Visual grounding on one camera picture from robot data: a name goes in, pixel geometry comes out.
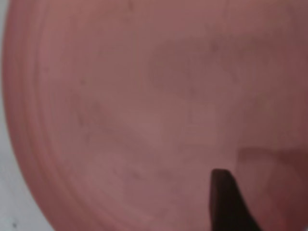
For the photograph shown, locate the pink plate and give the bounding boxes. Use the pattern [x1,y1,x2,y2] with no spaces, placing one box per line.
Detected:
[1,0,308,231]

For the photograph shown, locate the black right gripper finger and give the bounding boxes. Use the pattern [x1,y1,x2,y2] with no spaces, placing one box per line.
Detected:
[209,168,262,231]

